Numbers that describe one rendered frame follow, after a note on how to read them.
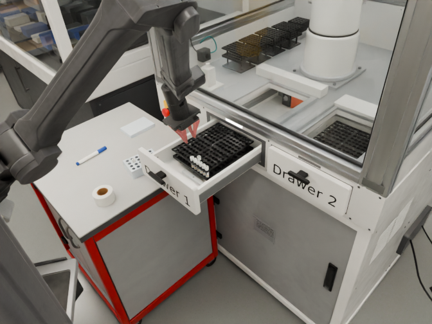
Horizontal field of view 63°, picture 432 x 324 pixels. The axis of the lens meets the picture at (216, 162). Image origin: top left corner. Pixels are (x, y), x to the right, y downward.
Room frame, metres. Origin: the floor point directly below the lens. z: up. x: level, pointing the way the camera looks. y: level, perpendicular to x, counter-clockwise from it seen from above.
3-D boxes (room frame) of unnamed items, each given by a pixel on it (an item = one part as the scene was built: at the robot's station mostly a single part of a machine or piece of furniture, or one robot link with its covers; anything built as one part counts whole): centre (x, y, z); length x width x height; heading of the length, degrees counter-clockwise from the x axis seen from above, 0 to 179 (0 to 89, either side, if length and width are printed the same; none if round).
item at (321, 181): (0.79, -0.27, 0.87); 0.29 x 0.02 x 0.11; 41
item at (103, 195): (0.88, 0.40, 0.78); 0.07 x 0.07 x 0.04
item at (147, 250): (1.15, 0.43, 0.38); 0.62 x 0.58 x 0.76; 41
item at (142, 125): (1.32, 0.34, 0.77); 0.13 x 0.09 x 0.02; 131
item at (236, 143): (0.97, 0.01, 0.87); 0.22 x 0.18 x 0.06; 131
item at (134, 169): (1.05, 0.28, 0.78); 0.12 x 0.08 x 0.04; 122
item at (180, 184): (0.84, 0.16, 0.87); 0.29 x 0.02 x 0.11; 41
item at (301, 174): (0.78, -0.25, 0.91); 0.07 x 0.04 x 0.01; 41
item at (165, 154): (0.98, 0.00, 0.86); 0.40 x 0.26 x 0.06; 131
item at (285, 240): (1.31, -0.46, 0.40); 1.03 x 0.95 x 0.80; 41
